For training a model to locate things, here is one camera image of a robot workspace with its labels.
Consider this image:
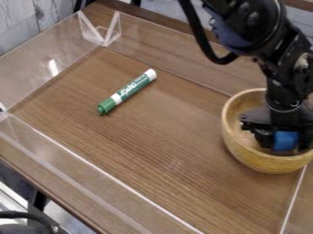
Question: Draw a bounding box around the green dry erase marker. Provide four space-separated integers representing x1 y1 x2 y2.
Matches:
96 69 156 115

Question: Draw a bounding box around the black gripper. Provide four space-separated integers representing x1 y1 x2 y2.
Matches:
237 102 313 150

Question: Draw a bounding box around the brown wooden bowl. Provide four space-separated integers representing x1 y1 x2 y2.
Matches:
220 88 313 175

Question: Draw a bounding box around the black metal table leg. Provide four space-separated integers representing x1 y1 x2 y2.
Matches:
33 190 49 211

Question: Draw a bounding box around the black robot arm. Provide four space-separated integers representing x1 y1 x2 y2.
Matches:
201 0 313 151

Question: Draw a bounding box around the blue foam block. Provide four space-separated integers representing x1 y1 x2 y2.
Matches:
272 131 299 152

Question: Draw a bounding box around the black cable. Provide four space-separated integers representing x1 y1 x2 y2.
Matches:
177 0 239 66

